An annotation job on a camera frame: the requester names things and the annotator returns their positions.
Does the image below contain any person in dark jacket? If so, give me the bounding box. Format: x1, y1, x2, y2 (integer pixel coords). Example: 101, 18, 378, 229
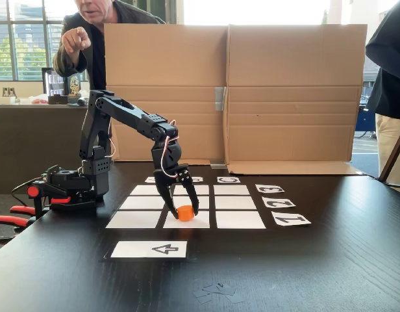
53, 0, 167, 98

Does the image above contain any paper sheet with arrow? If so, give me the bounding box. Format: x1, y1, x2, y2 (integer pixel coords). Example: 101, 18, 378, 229
109, 240, 188, 259

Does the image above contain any round orange token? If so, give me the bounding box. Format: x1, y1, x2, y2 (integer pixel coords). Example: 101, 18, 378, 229
176, 204, 196, 222

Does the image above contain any paper label number 3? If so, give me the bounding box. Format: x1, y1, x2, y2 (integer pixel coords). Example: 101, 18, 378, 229
255, 183, 286, 194

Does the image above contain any paper label number 1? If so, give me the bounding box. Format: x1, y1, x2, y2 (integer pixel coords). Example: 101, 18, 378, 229
271, 210, 312, 227

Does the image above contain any dark-jacket person's right hand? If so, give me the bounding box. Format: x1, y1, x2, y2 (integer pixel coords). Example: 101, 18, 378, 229
62, 27, 92, 55

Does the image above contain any white paper grid sheet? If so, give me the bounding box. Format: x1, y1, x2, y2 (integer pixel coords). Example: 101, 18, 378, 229
105, 183, 269, 230

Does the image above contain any brown cardboard box screen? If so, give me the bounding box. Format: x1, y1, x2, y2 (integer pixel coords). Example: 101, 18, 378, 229
103, 23, 368, 177

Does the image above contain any paper label number 2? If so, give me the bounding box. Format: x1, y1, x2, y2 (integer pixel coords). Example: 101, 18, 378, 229
261, 196, 297, 209

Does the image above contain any dark counter cabinet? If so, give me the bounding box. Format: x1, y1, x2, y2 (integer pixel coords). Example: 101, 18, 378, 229
0, 103, 89, 196

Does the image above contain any person in black shirt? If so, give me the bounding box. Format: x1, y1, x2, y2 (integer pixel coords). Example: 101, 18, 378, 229
364, 0, 400, 196

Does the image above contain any black glass rack box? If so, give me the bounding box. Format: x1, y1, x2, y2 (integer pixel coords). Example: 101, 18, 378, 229
42, 67, 69, 105

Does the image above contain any red black bar clamp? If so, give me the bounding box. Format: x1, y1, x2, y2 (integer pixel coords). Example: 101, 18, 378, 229
26, 183, 73, 219

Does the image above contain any red handled spring clamp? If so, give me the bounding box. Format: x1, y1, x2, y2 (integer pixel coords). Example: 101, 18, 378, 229
0, 204, 37, 243

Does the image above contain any wooden stand leg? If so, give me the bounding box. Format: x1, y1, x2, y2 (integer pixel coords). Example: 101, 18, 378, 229
378, 125, 400, 183

